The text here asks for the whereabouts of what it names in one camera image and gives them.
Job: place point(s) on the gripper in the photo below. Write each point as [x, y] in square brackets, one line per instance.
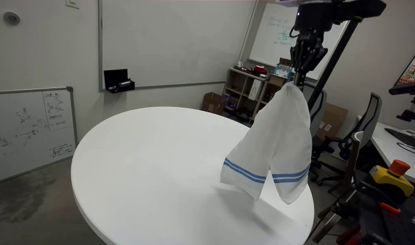
[312, 18]

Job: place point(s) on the white towel with blue stripes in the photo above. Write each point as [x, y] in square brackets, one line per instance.
[278, 136]

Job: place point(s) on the red object on shelf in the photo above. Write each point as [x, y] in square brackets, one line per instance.
[260, 70]

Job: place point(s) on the teal box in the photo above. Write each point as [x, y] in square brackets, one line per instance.
[282, 71]

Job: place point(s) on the white box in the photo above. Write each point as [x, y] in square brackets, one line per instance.
[255, 89]

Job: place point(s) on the cardboard box with labels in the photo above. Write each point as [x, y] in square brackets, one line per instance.
[333, 120]

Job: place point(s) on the wooden cube shelf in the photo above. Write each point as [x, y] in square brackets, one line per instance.
[241, 92]

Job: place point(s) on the black grey office chair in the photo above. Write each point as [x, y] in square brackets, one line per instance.
[362, 126]

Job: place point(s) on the open cardboard box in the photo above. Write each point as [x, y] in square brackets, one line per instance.
[214, 103]

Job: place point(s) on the monitor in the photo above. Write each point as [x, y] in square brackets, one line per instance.
[413, 73]

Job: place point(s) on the white desk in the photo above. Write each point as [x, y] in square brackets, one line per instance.
[385, 149]

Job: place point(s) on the black keyboard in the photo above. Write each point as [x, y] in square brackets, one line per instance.
[404, 137]

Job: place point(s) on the yellow red emergency stop button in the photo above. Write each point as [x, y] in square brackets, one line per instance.
[392, 178]

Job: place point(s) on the black marker holder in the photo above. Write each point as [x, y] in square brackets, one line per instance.
[117, 80]

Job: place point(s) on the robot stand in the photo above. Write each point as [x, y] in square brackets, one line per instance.
[409, 221]

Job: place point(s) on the leaning whiteboard with drawings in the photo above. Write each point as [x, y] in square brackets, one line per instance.
[27, 132]

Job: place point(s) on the wall whiteboard with green writing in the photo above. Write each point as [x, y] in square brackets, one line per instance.
[272, 37]

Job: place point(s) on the large wall whiteboard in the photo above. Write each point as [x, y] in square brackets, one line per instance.
[173, 44]

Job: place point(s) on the round grey wall sensor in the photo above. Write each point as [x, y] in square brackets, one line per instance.
[11, 18]

